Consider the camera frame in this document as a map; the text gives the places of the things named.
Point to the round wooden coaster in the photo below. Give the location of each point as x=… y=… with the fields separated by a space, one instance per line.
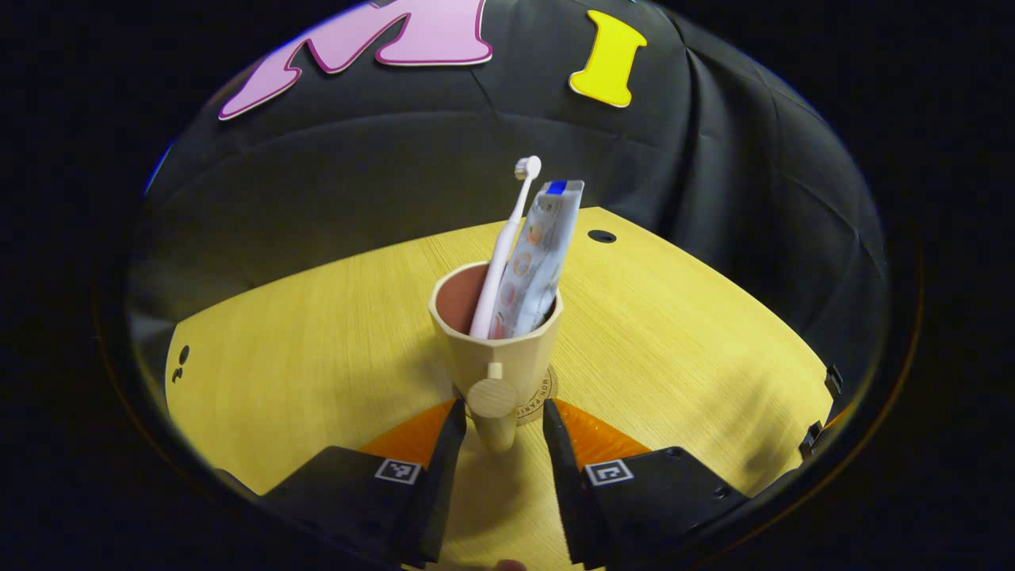
x=548 y=392

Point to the wooden desktop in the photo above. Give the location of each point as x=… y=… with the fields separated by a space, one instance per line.
x=317 y=357

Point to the white toothpaste tube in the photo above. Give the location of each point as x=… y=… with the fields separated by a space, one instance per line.
x=547 y=254

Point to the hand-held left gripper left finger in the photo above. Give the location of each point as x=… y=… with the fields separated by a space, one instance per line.
x=436 y=492

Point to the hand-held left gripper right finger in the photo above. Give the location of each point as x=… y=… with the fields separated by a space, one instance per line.
x=567 y=492

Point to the black backdrop cloth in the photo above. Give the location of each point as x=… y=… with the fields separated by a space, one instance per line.
x=396 y=174

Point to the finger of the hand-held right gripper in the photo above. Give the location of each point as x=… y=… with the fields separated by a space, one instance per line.
x=833 y=381
x=811 y=440

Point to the pale pink toothbrush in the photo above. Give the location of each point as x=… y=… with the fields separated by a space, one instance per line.
x=503 y=254

